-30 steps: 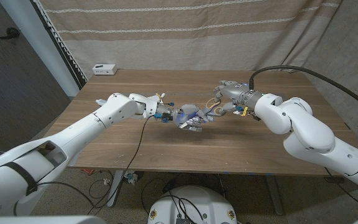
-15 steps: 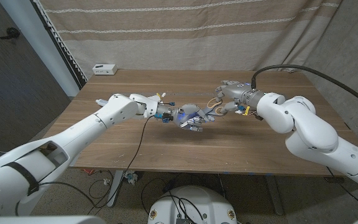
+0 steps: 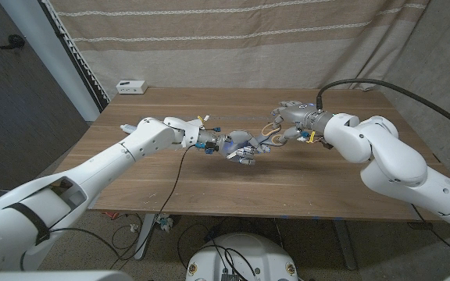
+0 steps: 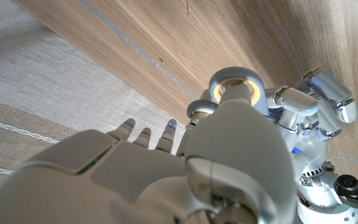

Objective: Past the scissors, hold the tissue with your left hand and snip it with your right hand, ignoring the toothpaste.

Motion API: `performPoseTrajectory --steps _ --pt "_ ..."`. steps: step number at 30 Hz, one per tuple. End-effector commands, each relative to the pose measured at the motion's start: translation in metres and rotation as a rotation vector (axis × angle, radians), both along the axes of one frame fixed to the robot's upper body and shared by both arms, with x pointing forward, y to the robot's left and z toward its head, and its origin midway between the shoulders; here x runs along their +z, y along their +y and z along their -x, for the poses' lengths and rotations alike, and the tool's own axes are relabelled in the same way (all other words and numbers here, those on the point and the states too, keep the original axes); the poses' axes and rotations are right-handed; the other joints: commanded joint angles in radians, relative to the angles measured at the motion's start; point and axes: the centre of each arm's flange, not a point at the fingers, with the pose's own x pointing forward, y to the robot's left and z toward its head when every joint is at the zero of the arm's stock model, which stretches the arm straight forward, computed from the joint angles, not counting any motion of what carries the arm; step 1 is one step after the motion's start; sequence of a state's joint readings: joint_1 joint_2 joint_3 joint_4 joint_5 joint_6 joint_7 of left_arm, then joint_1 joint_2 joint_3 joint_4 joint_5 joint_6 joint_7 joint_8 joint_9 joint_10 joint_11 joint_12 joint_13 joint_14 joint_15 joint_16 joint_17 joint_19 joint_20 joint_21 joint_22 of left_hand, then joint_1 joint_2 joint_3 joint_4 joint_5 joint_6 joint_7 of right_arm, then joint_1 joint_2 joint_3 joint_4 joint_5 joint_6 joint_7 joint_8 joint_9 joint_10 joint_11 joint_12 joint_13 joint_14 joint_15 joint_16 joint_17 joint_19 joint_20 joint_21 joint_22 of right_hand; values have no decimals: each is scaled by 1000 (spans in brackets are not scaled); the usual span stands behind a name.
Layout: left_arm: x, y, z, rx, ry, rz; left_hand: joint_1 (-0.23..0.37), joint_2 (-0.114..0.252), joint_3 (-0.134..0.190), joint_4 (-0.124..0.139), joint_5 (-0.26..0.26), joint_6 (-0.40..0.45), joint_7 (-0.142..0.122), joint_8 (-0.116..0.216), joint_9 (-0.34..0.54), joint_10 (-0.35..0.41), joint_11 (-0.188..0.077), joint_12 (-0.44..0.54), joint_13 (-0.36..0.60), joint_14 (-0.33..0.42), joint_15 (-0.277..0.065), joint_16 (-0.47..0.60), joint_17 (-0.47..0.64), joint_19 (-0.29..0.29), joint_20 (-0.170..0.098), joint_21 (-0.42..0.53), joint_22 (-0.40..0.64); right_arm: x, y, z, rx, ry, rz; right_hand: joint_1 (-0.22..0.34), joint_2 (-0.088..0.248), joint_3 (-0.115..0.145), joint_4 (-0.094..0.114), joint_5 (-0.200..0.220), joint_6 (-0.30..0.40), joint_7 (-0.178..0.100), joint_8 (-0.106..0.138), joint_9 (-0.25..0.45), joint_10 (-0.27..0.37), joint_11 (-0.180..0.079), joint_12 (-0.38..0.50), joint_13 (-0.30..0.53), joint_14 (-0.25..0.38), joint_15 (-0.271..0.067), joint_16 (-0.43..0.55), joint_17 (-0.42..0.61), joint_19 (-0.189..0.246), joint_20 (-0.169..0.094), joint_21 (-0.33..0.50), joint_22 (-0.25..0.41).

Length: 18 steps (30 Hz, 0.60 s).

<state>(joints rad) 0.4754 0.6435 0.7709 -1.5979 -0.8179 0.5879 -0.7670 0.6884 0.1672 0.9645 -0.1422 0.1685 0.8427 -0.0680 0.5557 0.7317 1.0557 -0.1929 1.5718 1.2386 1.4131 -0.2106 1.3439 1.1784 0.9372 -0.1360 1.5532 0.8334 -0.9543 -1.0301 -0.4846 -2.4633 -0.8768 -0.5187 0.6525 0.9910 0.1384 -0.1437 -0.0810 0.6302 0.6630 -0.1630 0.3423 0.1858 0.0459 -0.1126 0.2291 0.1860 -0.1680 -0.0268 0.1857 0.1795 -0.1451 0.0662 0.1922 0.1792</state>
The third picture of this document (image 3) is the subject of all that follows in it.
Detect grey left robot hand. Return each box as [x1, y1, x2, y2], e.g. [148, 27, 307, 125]
[216, 130, 273, 165]

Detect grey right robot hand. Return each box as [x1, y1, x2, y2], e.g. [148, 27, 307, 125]
[270, 100, 335, 144]

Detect scissors with beige handles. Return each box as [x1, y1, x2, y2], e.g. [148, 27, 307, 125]
[227, 122, 288, 162]

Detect beige striped curtain backdrop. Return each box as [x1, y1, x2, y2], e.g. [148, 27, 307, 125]
[48, 0, 432, 101]

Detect crumpled blue white scrap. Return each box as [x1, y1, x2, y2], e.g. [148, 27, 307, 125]
[154, 213, 174, 232]

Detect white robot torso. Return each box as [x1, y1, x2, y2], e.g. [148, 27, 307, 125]
[185, 233, 299, 281]

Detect white power strip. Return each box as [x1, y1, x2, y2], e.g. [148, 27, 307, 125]
[116, 80, 148, 95]

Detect grey metal table leg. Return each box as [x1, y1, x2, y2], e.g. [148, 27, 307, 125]
[134, 213, 156, 261]
[332, 219, 358, 271]

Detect black strip with zigzag trim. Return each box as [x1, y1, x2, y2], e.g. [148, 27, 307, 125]
[37, 0, 111, 113]

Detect dark grey door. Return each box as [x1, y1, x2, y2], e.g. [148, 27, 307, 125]
[0, 0, 90, 193]

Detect white robot chest panel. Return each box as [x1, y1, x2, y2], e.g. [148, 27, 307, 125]
[0, 270, 134, 281]

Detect thin left wrist cable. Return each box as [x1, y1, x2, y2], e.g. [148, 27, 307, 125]
[48, 144, 195, 261]

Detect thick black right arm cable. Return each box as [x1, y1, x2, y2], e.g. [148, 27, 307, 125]
[316, 79, 450, 137]

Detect black torso cable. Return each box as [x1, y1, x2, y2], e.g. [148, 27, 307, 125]
[212, 244, 258, 281]

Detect black floor cable loop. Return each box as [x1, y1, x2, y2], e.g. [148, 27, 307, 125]
[110, 212, 142, 251]

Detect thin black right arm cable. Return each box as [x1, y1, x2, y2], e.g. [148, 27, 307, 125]
[411, 202, 450, 263]

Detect black door handle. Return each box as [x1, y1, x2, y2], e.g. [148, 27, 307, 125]
[0, 34, 26, 51]

